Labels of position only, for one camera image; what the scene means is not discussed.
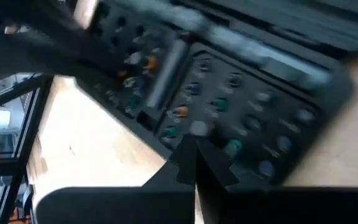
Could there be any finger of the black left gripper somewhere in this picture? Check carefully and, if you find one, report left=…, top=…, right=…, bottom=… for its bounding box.
left=0, top=0, right=78, bottom=30
left=0, top=30, right=126, bottom=87

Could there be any grey extension bar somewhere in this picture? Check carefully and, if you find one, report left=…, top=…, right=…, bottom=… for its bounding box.
left=146, top=39, right=190, bottom=109

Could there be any grey screwdriver bit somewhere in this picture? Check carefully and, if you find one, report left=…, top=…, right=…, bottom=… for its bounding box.
left=127, top=52, right=143, bottom=65
left=190, top=120, right=210, bottom=137

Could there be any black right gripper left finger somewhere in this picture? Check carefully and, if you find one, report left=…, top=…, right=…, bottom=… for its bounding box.
left=35, top=136, right=199, bottom=224

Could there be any green-banded screwdriver bit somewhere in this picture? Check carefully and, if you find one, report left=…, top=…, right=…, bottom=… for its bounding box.
left=124, top=98, right=142, bottom=113
left=211, top=98, right=229, bottom=112
left=224, top=139, right=244, bottom=158
left=162, top=126, right=180, bottom=139

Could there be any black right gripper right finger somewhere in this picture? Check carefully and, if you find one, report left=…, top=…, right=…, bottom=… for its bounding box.
left=196, top=139, right=358, bottom=224

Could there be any blue-banded screwdriver bit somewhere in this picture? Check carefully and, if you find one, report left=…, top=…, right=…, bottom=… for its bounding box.
left=124, top=77, right=145, bottom=91
left=258, top=160, right=275, bottom=178
left=256, top=90, right=279, bottom=105
left=277, top=136, right=293, bottom=153
left=243, top=115, right=262, bottom=131
left=295, top=108, right=316, bottom=124

